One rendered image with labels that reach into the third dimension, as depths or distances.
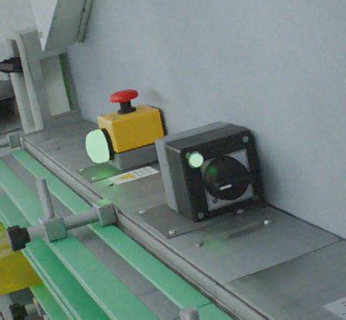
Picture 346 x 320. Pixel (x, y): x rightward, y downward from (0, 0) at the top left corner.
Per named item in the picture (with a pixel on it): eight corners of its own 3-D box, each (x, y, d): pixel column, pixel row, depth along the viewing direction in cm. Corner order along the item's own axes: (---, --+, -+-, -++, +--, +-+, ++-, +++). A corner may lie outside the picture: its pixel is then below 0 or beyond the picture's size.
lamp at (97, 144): (107, 157, 120) (86, 162, 119) (100, 125, 119) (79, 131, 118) (117, 162, 115) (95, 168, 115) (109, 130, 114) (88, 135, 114)
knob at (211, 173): (246, 192, 89) (260, 198, 86) (207, 204, 88) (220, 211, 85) (239, 150, 88) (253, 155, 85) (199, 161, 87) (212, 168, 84)
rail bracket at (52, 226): (113, 216, 103) (8, 246, 99) (100, 157, 101) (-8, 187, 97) (123, 223, 99) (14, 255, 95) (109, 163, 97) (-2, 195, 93)
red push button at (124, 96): (110, 117, 119) (104, 93, 118) (137, 110, 120) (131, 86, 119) (118, 120, 115) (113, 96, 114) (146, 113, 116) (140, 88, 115)
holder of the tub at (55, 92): (71, 149, 181) (36, 159, 178) (44, 23, 174) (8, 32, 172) (92, 163, 165) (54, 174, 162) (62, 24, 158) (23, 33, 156)
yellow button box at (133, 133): (155, 149, 123) (106, 163, 121) (144, 99, 122) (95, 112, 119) (172, 158, 117) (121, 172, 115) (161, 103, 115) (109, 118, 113)
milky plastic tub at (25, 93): (63, 126, 179) (25, 137, 177) (42, 22, 174) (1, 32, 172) (84, 137, 163) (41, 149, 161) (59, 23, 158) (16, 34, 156)
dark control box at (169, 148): (235, 186, 98) (167, 208, 95) (223, 119, 96) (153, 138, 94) (268, 201, 90) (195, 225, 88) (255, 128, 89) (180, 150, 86)
